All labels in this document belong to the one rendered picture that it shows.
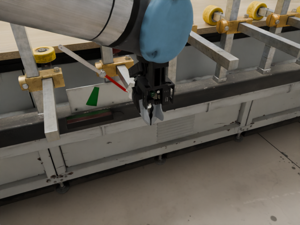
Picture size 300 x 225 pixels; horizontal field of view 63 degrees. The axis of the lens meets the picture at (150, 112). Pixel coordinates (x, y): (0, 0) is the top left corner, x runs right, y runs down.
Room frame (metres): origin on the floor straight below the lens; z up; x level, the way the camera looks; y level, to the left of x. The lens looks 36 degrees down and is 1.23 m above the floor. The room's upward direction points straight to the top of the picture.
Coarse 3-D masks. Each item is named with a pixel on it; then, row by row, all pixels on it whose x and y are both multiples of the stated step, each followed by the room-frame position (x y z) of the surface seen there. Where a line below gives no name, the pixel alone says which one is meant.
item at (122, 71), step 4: (116, 56) 0.89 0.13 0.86; (120, 68) 0.78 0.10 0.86; (124, 68) 0.78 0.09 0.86; (120, 72) 0.75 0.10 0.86; (124, 72) 0.75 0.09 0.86; (128, 72) 0.75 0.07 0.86; (120, 76) 0.76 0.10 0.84; (124, 76) 0.72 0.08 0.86; (128, 76) 0.72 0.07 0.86; (124, 80) 0.71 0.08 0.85; (128, 80) 0.70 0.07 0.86; (132, 80) 0.70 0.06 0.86; (124, 84) 0.71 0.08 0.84; (128, 84) 0.67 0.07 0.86; (148, 108) 0.54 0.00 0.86
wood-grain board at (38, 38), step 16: (192, 0) 1.70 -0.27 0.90; (208, 0) 1.70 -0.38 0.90; (224, 0) 1.70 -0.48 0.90; (256, 0) 1.70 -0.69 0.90; (272, 0) 1.70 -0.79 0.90; (240, 16) 1.32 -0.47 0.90; (0, 32) 1.06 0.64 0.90; (32, 32) 1.06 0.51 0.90; (48, 32) 1.06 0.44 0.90; (208, 32) 1.13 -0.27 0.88; (0, 48) 0.87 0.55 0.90; (16, 48) 0.87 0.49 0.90; (32, 48) 0.87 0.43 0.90; (80, 48) 0.92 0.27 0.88
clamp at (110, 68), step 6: (114, 60) 0.83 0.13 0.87; (120, 60) 0.83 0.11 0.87; (126, 60) 0.83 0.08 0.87; (132, 60) 0.83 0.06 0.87; (96, 66) 0.79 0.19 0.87; (102, 66) 0.79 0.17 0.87; (108, 66) 0.79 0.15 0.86; (114, 66) 0.80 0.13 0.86; (126, 66) 0.82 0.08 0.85; (96, 72) 0.79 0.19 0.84; (108, 72) 0.79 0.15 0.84; (114, 72) 0.80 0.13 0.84
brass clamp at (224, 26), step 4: (220, 20) 0.98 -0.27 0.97; (224, 20) 0.98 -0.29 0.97; (236, 20) 0.98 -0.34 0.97; (240, 20) 0.98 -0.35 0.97; (244, 20) 0.99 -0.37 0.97; (248, 20) 1.00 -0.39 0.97; (252, 20) 1.00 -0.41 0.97; (220, 24) 0.98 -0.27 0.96; (224, 24) 0.96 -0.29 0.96; (228, 24) 0.96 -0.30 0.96; (232, 24) 0.97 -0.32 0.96; (236, 24) 0.98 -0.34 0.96; (216, 28) 1.00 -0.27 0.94; (220, 28) 0.97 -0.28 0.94; (224, 28) 0.96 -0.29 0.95; (228, 28) 0.96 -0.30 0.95; (232, 28) 0.97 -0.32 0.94; (236, 28) 0.98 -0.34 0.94; (220, 32) 0.97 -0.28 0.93; (224, 32) 0.97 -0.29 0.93; (228, 32) 0.97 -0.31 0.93; (232, 32) 0.97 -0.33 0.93; (236, 32) 0.98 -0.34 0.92; (240, 32) 0.99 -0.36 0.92
